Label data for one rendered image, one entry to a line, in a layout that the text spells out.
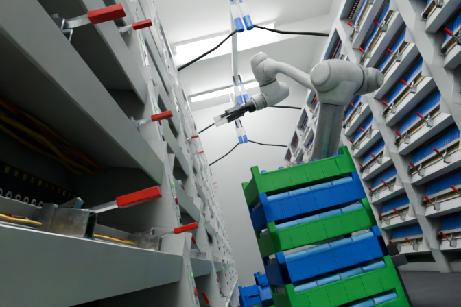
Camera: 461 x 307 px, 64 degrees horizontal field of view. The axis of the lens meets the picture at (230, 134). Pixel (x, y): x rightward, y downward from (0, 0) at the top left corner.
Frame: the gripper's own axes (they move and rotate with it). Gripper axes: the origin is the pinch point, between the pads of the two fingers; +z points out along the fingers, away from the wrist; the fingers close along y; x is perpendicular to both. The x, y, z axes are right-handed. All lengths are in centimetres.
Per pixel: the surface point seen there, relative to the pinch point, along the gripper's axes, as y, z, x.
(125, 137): -135, 30, -48
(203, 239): -40, 32, -56
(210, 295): -40, 37, -75
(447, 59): -43, -94, -36
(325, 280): -81, 5, -84
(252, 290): 148, 24, -92
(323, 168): -80, -10, -58
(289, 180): -82, 1, -57
